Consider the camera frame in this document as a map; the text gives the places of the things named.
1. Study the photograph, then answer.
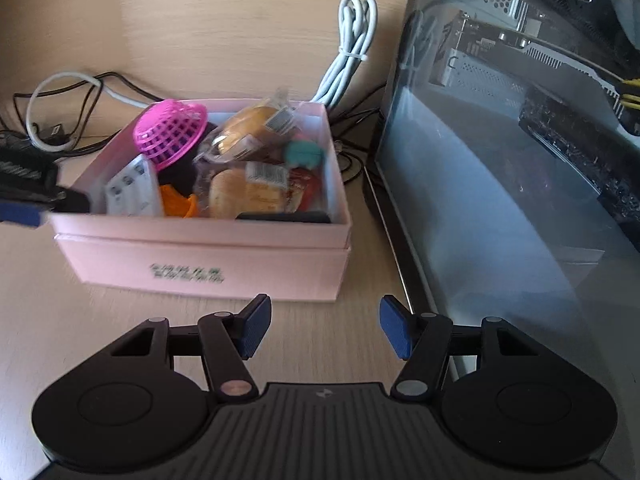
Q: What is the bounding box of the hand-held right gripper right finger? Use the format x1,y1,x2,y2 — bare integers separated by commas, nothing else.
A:
379,295,543,402

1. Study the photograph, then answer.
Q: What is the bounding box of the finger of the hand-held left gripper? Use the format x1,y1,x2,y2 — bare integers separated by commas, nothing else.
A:
0,201,45,229
0,144,94,214

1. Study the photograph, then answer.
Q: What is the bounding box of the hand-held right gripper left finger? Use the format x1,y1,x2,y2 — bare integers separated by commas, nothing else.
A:
111,294,273,404

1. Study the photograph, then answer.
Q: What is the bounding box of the white blister pack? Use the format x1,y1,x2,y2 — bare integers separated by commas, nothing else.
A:
104,154,165,217

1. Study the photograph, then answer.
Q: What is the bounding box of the pink cardboard box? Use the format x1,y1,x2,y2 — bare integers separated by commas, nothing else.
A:
49,99,352,304

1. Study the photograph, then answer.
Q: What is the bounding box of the orange plastic toy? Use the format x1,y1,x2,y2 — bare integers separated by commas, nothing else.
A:
160,184,199,219

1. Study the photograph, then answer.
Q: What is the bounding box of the pink plastic basket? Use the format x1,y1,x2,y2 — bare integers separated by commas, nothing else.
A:
134,100,209,170

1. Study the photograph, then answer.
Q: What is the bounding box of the packaged bun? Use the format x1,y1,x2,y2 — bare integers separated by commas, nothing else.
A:
192,89,302,163
192,160,327,220

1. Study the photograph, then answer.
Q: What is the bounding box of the pink and teal toy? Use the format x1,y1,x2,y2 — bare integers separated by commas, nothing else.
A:
282,132,325,170

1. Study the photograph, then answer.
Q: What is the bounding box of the black flat item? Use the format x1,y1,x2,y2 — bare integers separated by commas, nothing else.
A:
235,211,332,224

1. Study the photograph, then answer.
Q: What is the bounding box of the glass-sided computer case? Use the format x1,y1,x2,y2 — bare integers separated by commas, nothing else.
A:
362,0,640,480

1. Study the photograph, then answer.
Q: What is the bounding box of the grey cable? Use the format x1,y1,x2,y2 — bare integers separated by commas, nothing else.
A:
26,71,151,154

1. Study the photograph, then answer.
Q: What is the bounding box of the white power cable with plug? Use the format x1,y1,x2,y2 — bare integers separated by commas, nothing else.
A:
312,0,379,107

